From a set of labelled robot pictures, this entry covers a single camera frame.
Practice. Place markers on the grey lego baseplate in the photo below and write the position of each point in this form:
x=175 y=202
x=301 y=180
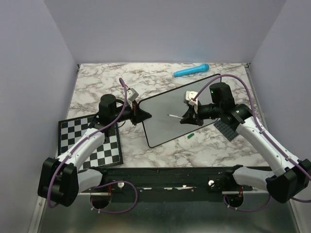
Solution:
x=225 y=130

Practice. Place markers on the black white checkerboard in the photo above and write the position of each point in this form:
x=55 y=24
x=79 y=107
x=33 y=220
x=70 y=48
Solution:
x=106 y=155

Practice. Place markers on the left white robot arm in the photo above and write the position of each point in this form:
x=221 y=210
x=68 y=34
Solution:
x=60 y=181

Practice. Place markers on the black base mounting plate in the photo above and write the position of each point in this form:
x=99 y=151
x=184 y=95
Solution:
x=171 y=184

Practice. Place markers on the black framed whiteboard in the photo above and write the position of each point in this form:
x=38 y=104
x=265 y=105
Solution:
x=161 y=128

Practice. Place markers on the blue toy microphone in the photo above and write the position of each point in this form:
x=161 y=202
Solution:
x=192 y=70

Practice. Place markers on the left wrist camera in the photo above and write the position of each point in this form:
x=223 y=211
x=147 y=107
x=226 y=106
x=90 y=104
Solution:
x=132 y=94

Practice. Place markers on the green whiteboard marker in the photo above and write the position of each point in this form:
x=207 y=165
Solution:
x=174 y=116

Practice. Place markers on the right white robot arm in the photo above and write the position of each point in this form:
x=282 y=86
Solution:
x=288 y=176

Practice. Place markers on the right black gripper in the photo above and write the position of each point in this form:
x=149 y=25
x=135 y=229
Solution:
x=192 y=117

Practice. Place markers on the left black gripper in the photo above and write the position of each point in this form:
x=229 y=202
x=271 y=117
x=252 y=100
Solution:
x=137 y=114

